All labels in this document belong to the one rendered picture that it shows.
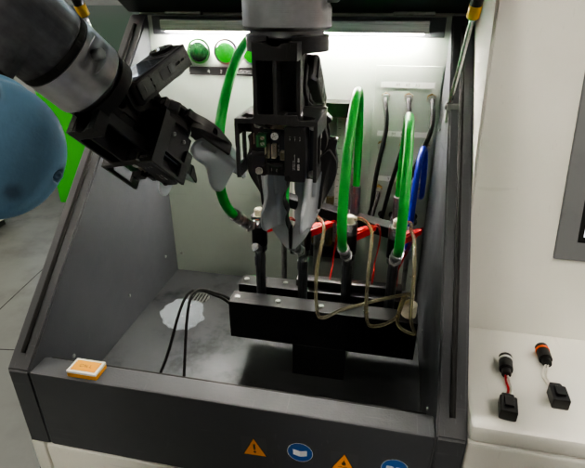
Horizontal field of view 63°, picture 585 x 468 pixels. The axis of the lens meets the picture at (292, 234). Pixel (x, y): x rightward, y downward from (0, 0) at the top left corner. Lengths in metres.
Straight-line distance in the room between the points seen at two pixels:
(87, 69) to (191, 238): 0.84
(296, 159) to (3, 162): 0.22
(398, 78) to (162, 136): 0.62
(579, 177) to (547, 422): 0.36
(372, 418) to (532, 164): 0.45
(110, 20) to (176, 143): 2.97
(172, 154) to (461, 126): 0.52
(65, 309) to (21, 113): 0.66
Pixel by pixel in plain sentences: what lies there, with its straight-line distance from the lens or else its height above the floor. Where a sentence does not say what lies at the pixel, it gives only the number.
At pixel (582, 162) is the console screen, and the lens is 0.84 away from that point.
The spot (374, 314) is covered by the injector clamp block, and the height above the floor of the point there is 0.98.
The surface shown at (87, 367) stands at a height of 0.96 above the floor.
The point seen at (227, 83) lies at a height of 1.38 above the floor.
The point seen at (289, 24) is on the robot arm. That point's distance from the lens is 0.40.
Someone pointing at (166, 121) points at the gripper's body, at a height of 1.36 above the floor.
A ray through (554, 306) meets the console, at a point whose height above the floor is 1.03.
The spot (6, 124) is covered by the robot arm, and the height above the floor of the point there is 1.42.
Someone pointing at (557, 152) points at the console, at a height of 1.27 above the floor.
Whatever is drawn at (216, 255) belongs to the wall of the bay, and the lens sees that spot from 1.25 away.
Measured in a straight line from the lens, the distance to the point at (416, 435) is 0.71.
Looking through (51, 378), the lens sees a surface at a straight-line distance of 0.86.
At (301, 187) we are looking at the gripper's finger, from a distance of 0.48.
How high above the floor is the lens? 1.47
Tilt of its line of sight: 26 degrees down
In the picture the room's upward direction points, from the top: straight up
